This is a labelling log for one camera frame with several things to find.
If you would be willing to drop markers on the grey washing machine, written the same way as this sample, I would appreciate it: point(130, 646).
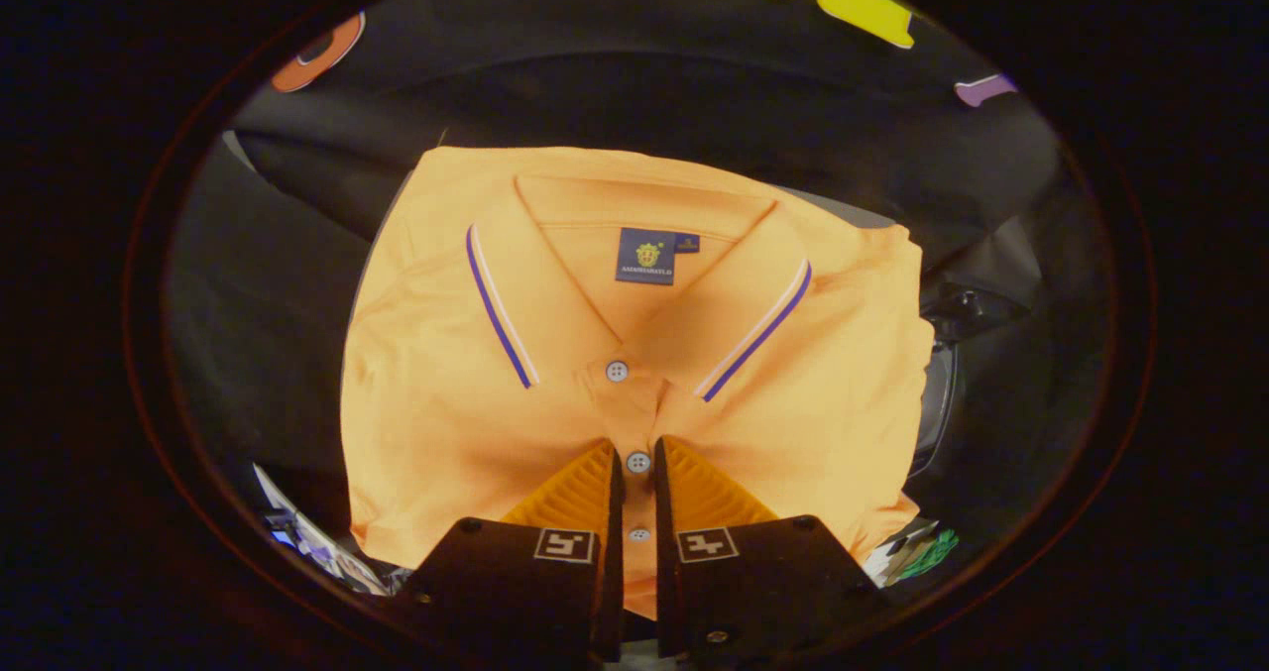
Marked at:
point(942, 403)

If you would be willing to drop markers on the green and white packet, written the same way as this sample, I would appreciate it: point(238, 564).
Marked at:
point(927, 552)

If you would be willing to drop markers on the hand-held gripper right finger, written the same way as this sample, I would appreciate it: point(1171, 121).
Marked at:
point(666, 582)

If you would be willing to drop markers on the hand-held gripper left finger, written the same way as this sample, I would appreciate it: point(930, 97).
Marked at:
point(612, 572)

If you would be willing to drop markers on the orange polo shirt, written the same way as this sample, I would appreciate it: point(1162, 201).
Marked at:
point(446, 403)

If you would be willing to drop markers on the black backdrop cloth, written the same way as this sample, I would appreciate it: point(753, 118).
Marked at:
point(595, 86)

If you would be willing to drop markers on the printed papers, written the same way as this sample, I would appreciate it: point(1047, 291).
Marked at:
point(317, 547)

